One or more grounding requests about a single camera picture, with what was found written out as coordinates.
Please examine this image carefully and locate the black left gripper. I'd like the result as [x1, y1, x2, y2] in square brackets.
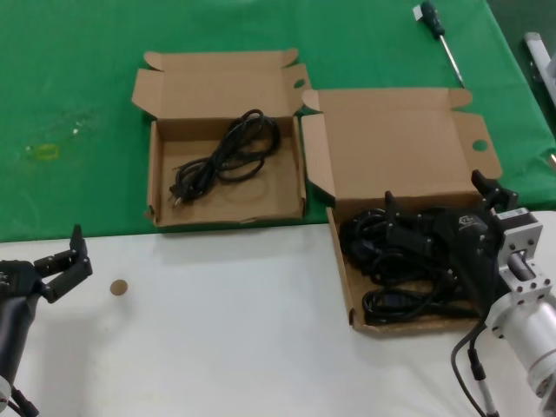
[0, 223, 94, 304]

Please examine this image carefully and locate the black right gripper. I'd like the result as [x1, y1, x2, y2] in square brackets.
[384, 169, 520, 317]

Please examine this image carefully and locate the black power cable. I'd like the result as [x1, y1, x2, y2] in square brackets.
[361, 288, 481, 326]
[168, 109, 281, 208]
[338, 207, 461, 290]

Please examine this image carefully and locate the cardboard box with open lid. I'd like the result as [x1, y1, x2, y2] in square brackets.
[300, 88, 505, 334]
[131, 48, 313, 228]

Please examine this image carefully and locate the green table cloth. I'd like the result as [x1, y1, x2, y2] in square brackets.
[0, 0, 556, 242]

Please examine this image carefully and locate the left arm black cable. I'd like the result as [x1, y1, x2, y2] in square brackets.
[0, 384, 40, 417]

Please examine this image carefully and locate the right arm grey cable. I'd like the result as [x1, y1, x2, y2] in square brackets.
[449, 323, 500, 417]

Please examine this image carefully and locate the grey metal bracket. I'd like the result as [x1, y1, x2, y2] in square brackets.
[523, 32, 556, 105]

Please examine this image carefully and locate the green handled screwdriver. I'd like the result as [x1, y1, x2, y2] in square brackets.
[412, 1, 466, 88]

